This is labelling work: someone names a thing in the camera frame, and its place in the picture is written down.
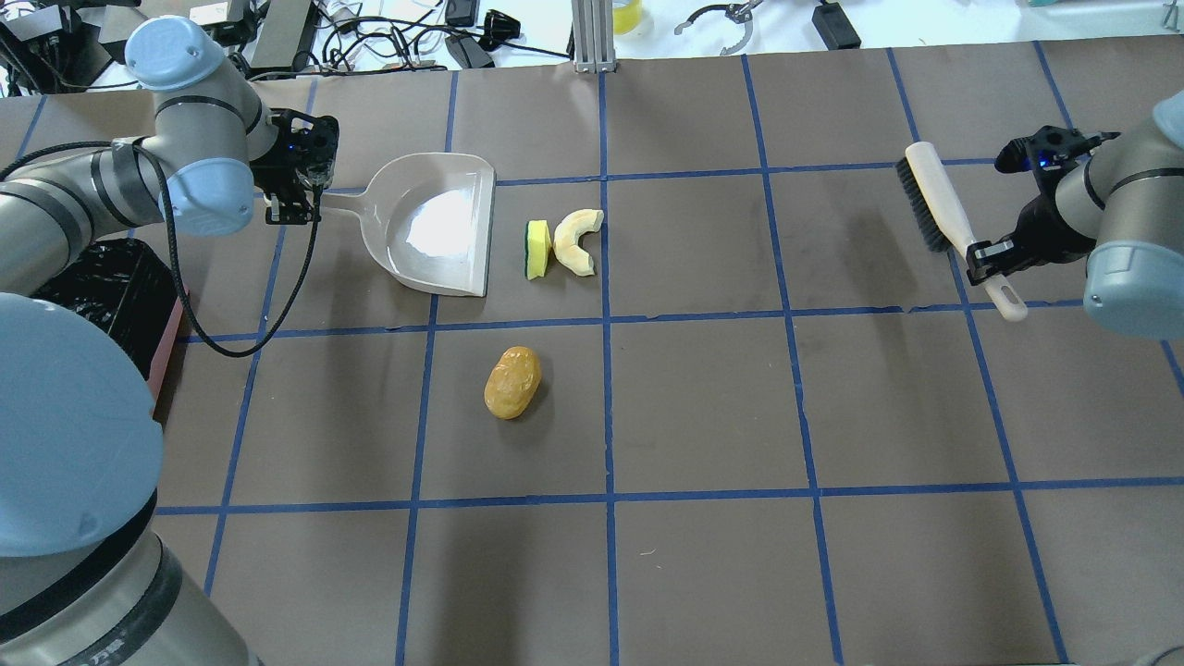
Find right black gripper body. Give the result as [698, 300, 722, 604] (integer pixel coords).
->
[995, 126, 1120, 265]

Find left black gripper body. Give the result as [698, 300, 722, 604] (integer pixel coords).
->
[251, 108, 339, 201]

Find white hand brush black bristles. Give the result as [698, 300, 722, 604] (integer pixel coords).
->
[895, 141, 1028, 322]

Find white plastic dustpan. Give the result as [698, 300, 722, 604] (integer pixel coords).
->
[321, 152, 496, 297]

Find pale yellow shrimp toy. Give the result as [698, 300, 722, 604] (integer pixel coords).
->
[553, 209, 605, 277]

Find brown potato toy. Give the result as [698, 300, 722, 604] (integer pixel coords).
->
[483, 346, 543, 420]

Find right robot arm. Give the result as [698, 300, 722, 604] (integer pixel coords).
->
[964, 92, 1183, 340]

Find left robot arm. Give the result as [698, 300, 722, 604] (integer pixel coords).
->
[1, 17, 341, 665]

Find pink bin with black bag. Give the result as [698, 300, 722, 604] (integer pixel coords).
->
[32, 237, 184, 401]

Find black power brick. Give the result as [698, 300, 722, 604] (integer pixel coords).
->
[444, 34, 496, 70]

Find black power adapter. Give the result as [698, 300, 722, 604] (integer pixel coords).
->
[811, 1, 862, 51]

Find black electronics box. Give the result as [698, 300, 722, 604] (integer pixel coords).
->
[4, 1, 142, 97]

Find black metal claw tool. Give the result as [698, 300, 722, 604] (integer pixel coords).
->
[673, 0, 765, 56]

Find yellow tape roll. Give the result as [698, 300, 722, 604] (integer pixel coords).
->
[610, 0, 644, 36]

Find tangled black cables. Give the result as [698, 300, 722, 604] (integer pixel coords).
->
[305, 0, 574, 75]

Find aluminium frame post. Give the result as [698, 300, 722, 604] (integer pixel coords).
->
[571, 0, 618, 73]

